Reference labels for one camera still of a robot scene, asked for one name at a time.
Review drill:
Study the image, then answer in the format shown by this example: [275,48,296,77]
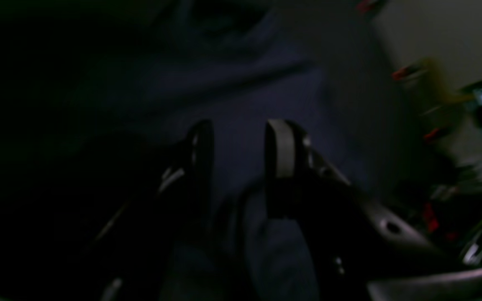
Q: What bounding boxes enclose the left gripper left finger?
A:
[99,120,215,251]

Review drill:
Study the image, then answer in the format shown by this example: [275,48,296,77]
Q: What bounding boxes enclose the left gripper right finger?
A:
[264,119,434,260]

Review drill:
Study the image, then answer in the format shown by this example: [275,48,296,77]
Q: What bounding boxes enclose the dark grey t-shirt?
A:
[51,0,372,301]

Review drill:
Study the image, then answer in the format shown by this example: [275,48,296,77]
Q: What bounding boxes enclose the black table cloth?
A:
[274,0,429,198]

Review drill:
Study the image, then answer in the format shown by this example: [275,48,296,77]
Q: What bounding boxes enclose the red black clamp right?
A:
[392,64,423,81]

